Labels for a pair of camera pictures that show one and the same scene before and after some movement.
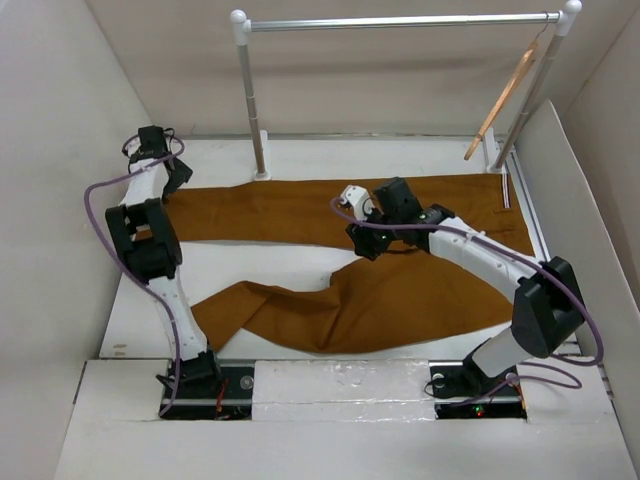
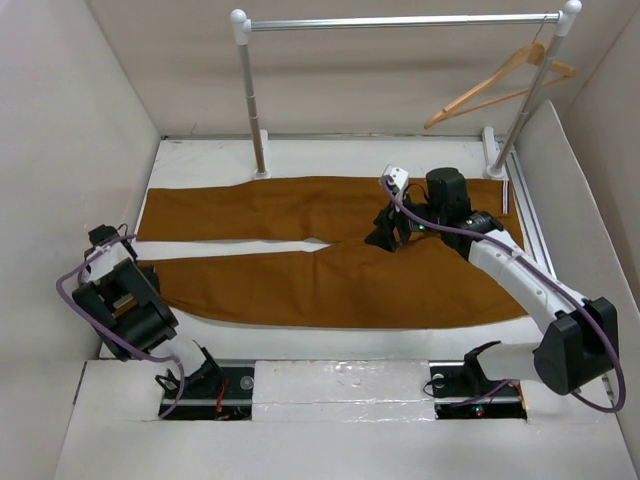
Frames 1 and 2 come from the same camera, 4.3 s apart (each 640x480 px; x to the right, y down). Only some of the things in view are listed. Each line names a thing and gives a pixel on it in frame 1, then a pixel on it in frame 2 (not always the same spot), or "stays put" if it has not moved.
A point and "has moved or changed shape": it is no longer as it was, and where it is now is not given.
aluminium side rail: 527,205 stays put
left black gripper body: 181,175 to 150,274
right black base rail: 461,392 stays put
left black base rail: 207,390 stays put
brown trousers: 412,289 has moved or changed shape
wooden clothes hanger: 527,61 to 532,54
